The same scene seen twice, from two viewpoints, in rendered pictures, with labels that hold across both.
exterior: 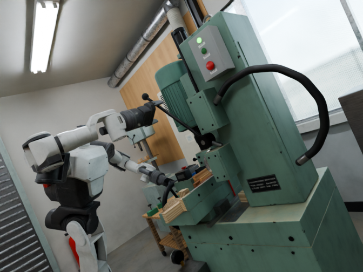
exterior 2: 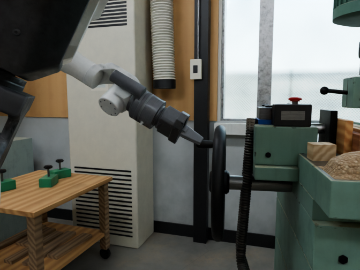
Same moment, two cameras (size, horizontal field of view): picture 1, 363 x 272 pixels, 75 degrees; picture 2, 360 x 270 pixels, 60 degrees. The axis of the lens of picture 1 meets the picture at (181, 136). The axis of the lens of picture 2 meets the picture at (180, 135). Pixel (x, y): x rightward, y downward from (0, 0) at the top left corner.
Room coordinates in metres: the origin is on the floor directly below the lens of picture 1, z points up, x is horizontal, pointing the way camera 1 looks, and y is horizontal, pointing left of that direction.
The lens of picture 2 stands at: (0.82, 0.69, 1.03)
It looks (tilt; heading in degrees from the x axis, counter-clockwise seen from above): 7 degrees down; 325
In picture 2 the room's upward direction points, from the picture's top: straight up
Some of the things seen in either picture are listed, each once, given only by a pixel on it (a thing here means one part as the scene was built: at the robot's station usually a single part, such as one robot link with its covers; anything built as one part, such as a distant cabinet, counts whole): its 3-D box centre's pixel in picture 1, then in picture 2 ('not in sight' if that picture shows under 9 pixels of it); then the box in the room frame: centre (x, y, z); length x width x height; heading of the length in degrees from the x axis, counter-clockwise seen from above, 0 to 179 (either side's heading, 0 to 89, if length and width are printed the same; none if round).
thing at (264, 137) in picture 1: (249, 110); not in sight; (0.96, -0.29, 1.16); 0.22 x 0.22 x 0.72; 46
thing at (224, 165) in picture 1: (222, 162); not in sight; (0.92, -0.10, 1.02); 0.09 x 0.07 x 0.12; 136
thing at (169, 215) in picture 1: (209, 184); not in sight; (1.10, -0.03, 0.92); 0.60 x 0.02 x 0.04; 136
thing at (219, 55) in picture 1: (210, 54); not in sight; (0.83, -0.21, 1.40); 0.10 x 0.06 x 0.16; 46
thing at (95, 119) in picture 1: (103, 124); not in sight; (0.93, 0.26, 1.34); 0.13 x 0.07 x 0.09; 121
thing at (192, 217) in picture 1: (207, 188); (316, 160); (1.24, -0.01, 0.87); 0.61 x 0.30 x 0.06; 136
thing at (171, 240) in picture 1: (183, 218); (38, 222); (2.67, 0.36, 0.32); 0.66 x 0.57 x 0.64; 126
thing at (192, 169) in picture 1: (186, 171); (280, 112); (1.30, 0.05, 0.99); 0.13 x 0.11 x 0.06; 136
